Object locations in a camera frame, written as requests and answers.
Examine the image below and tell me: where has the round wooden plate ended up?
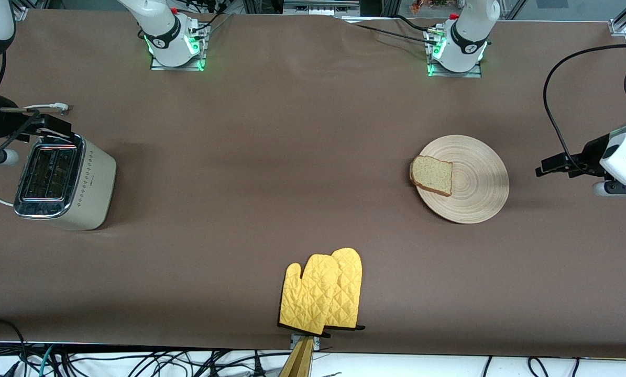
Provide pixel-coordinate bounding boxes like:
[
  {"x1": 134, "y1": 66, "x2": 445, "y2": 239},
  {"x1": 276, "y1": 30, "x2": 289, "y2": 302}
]
[{"x1": 413, "y1": 135, "x2": 510, "y2": 225}]

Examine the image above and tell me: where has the bread slice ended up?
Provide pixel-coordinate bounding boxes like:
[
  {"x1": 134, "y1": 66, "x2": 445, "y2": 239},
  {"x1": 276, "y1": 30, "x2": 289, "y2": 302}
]
[{"x1": 410, "y1": 155, "x2": 454, "y2": 197}]

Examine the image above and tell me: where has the cream and chrome toaster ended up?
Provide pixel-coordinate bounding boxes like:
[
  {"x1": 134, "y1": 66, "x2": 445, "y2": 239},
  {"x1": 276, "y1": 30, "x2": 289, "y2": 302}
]
[{"x1": 13, "y1": 132, "x2": 117, "y2": 231}]

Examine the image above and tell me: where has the yellow quilted oven mitt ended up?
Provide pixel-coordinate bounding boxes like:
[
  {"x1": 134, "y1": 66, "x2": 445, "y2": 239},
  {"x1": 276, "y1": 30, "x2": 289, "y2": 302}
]
[
  {"x1": 279, "y1": 254, "x2": 341, "y2": 336},
  {"x1": 326, "y1": 248, "x2": 366, "y2": 331}
]

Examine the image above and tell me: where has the brown table cover sheet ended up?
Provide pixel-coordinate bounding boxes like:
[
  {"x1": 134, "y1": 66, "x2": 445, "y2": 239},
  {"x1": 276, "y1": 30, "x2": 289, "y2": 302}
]
[{"x1": 0, "y1": 8, "x2": 626, "y2": 362}]

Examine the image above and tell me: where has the grey metal equipment box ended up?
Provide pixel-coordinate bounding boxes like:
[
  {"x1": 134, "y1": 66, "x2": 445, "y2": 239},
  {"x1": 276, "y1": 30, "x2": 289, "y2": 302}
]
[{"x1": 283, "y1": 0, "x2": 360, "y2": 16}]

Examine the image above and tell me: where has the tan wooden beam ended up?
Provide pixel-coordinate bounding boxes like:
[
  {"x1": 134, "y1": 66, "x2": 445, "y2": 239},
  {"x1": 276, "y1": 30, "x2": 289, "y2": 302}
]
[{"x1": 279, "y1": 336, "x2": 314, "y2": 377}]

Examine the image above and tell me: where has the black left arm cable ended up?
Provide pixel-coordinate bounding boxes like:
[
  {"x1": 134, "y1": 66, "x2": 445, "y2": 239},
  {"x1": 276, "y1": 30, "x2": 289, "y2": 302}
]
[{"x1": 543, "y1": 45, "x2": 626, "y2": 176}]

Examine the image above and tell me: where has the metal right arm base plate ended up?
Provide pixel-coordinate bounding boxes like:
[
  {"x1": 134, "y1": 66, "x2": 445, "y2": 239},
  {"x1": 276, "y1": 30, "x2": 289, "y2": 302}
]
[{"x1": 150, "y1": 24, "x2": 207, "y2": 71}]

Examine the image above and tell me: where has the thick black base cable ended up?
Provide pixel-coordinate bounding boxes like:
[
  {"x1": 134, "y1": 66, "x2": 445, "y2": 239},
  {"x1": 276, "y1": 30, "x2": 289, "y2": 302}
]
[{"x1": 394, "y1": 15, "x2": 439, "y2": 35}]

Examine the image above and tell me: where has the thin black base cable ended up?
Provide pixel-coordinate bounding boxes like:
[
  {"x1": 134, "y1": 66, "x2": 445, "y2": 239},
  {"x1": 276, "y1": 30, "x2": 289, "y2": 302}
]
[{"x1": 350, "y1": 23, "x2": 442, "y2": 43}]

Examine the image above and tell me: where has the black looped floor cable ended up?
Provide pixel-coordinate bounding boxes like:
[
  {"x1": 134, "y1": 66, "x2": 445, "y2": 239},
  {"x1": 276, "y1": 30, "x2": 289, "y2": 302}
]
[{"x1": 0, "y1": 318, "x2": 28, "y2": 377}]

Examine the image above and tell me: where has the teal floor cable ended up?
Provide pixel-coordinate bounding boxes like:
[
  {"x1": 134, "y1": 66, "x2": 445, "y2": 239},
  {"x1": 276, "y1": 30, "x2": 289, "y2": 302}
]
[{"x1": 38, "y1": 345, "x2": 56, "y2": 377}]

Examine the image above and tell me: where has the small metal clamp bracket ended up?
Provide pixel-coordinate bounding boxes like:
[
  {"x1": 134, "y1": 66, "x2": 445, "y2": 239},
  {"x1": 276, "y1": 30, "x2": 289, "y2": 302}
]
[{"x1": 290, "y1": 333, "x2": 321, "y2": 352}]

